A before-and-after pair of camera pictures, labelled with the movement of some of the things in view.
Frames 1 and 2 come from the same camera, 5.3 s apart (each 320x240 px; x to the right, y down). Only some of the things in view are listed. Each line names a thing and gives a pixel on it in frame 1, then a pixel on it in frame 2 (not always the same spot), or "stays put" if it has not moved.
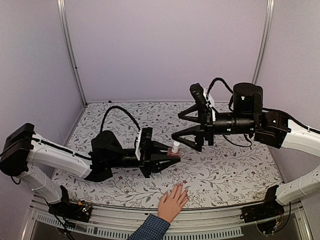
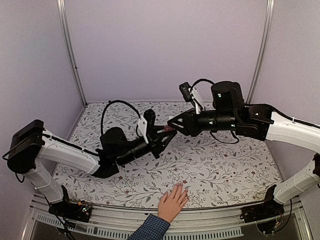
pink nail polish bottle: (174, 151) → (167, 128)
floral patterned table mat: (228, 173) stays put
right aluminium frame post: (268, 24) stays put
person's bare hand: (169, 209) stays put
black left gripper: (145, 166) → (156, 140)
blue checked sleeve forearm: (154, 227) stays put
